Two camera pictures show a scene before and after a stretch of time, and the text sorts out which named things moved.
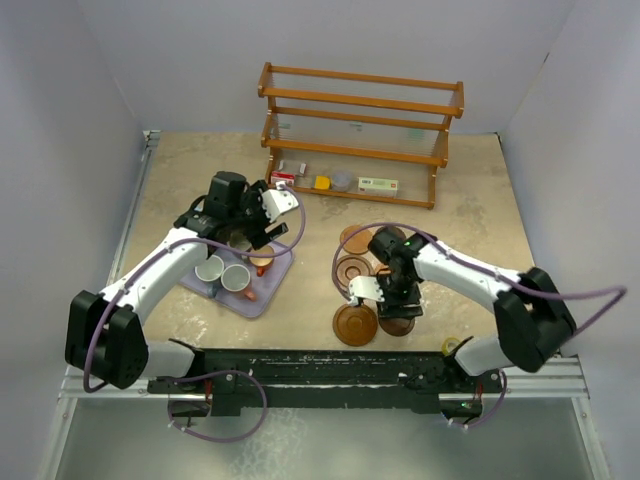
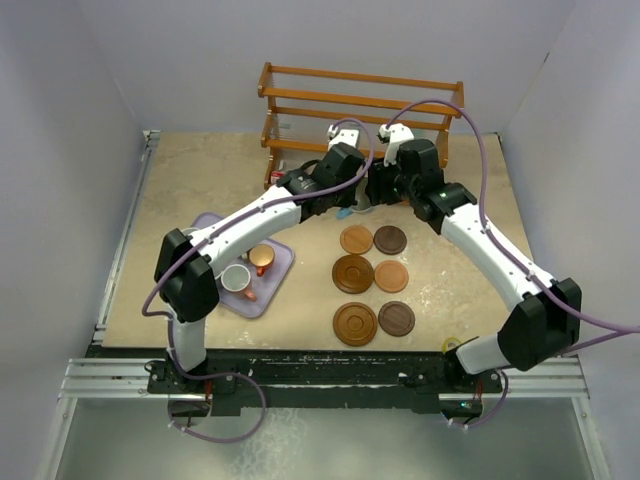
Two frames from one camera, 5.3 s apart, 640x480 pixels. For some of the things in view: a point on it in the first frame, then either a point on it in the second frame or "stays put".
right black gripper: (392, 307) to (376, 187)
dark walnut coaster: (397, 326) stays put
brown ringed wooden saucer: (351, 266) stays put
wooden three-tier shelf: (367, 136) stays put
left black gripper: (259, 236) to (348, 199)
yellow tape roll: (444, 345) stays put
